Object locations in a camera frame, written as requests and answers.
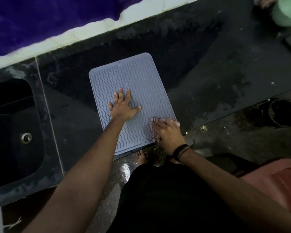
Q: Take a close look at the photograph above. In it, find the green plastic cup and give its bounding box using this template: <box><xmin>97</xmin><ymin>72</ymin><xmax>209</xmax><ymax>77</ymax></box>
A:
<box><xmin>272</xmin><ymin>0</ymin><xmax>291</xmax><ymax>27</ymax></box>

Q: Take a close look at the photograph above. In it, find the person's right hand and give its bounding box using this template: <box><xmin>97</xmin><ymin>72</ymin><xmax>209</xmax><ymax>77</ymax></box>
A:
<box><xmin>150</xmin><ymin>118</ymin><xmax>186</xmax><ymax>157</ymax></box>

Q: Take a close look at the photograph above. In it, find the pink plastic tub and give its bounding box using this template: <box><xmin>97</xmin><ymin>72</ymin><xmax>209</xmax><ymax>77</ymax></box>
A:
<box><xmin>240</xmin><ymin>158</ymin><xmax>291</xmax><ymax>219</ymax></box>

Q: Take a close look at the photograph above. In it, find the black wristband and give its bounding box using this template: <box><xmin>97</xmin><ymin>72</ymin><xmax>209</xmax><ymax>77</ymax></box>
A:
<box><xmin>172</xmin><ymin>144</ymin><xmax>192</xmax><ymax>162</ymax></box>

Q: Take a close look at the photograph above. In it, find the person's bare foot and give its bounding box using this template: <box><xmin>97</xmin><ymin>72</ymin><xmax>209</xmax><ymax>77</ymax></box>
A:
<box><xmin>136</xmin><ymin>150</ymin><xmax>149</xmax><ymax>167</ymax></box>

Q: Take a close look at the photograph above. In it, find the person's right forearm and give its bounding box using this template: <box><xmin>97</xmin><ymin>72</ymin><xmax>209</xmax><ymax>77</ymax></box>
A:
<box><xmin>177</xmin><ymin>149</ymin><xmax>291</xmax><ymax>233</ymax></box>

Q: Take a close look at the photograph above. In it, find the grey ribbed silicone mat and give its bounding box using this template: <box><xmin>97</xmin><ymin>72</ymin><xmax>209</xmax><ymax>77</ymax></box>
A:
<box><xmin>88</xmin><ymin>52</ymin><xmax>177</xmax><ymax>157</ymax></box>

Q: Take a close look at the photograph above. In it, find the person's left forearm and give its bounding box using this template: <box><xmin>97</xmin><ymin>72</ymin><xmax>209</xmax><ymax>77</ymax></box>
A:
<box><xmin>22</xmin><ymin>118</ymin><xmax>127</xmax><ymax>233</ymax></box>

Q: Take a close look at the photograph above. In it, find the person's black garment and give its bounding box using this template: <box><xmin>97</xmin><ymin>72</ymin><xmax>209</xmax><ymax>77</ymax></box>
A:
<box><xmin>107</xmin><ymin>161</ymin><xmax>260</xmax><ymax>233</ymax></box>

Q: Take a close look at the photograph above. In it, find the black round bucket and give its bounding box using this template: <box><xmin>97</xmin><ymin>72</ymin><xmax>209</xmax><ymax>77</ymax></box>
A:
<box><xmin>256</xmin><ymin>98</ymin><xmax>291</xmax><ymax>128</ymax></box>

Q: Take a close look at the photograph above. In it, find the black sink basin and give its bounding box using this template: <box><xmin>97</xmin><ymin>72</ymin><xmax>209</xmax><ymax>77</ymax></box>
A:
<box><xmin>0</xmin><ymin>78</ymin><xmax>47</xmax><ymax>190</ymax></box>

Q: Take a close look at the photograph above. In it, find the purple cloth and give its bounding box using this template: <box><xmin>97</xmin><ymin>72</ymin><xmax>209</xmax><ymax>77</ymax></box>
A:
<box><xmin>0</xmin><ymin>0</ymin><xmax>148</xmax><ymax>57</ymax></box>

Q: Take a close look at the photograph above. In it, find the person's left hand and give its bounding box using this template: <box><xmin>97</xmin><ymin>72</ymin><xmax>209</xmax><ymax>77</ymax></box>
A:
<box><xmin>108</xmin><ymin>89</ymin><xmax>142</xmax><ymax>122</ymax></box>

